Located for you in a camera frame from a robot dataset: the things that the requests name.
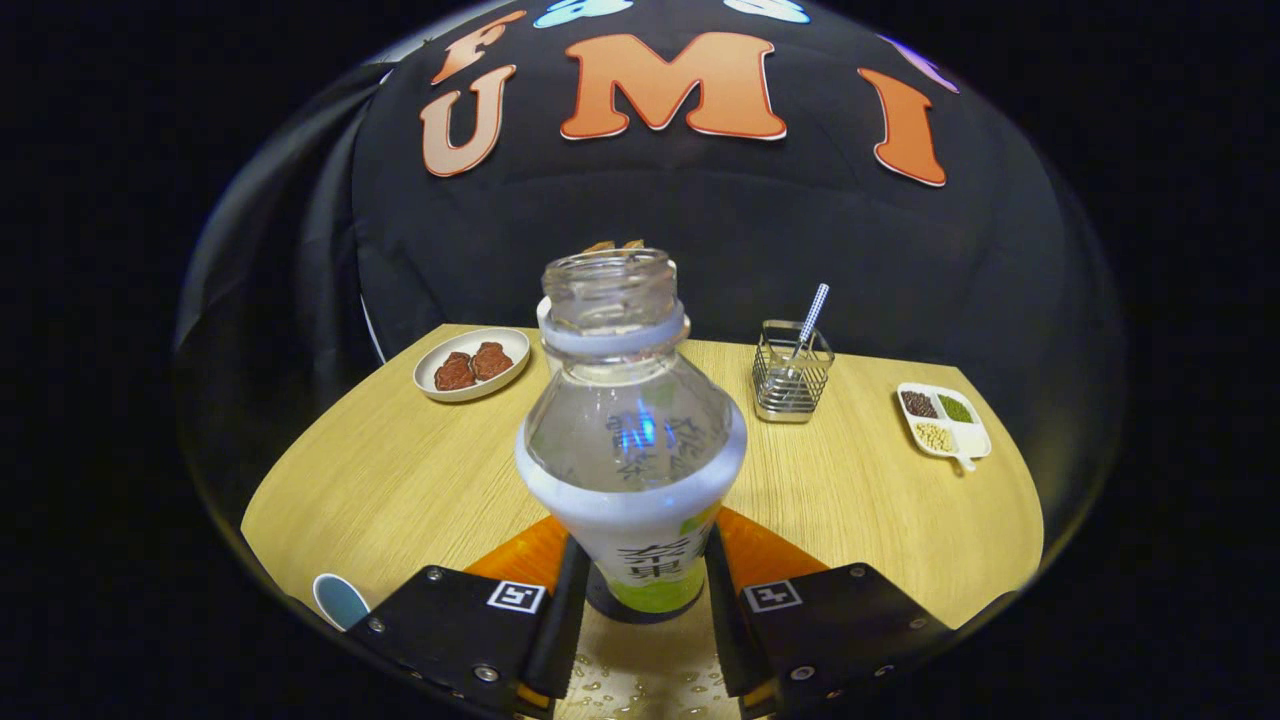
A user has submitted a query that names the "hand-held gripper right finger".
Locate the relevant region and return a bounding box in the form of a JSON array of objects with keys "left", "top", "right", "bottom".
[{"left": 703, "top": 508, "right": 951, "bottom": 716}]

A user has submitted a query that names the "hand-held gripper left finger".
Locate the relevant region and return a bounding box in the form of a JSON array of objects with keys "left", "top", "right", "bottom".
[{"left": 348, "top": 515, "right": 593, "bottom": 716}]

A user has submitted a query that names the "white cup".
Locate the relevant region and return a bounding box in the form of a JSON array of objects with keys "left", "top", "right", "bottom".
[{"left": 312, "top": 572, "right": 373, "bottom": 633}]

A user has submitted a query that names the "dark brown round coaster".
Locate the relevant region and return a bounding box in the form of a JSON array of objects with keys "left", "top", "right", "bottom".
[{"left": 585, "top": 565, "right": 708, "bottom": 626}]

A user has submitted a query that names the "clear plastic juice bottle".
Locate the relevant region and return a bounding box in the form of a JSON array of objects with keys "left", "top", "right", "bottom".
[{"left": 515, "top": 248, "right": 749, "bottom": 614}]

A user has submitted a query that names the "wooden table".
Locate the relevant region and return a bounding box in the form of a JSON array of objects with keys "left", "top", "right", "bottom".
[{"left": 240, "top": 322, "right": 1046, "bottom": 720}]

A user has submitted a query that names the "white divided bean dish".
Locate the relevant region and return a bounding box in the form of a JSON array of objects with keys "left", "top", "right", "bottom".
[{"left": 896, "top": 382, "right": 993, "bottom": 473}]

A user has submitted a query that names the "round white plate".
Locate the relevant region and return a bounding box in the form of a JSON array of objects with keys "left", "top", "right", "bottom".
[{"left": 413, "top": 327, "right": 532, "bottom": 404}]

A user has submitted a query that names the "white toaster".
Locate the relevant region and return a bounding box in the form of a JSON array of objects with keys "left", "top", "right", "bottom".
[{"left": 536, "top": 258, "right": 683, "bottom": 373}]

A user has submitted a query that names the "striped straw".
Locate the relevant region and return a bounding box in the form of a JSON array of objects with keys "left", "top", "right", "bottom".
[{"left": 795, "top": 283, "right": 831, "bottom": 361}]

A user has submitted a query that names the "metal wire utensil holder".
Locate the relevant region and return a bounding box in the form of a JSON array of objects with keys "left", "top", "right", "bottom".
[{"left": 752, "top": 320, "right": 836, "bottom": 424}]

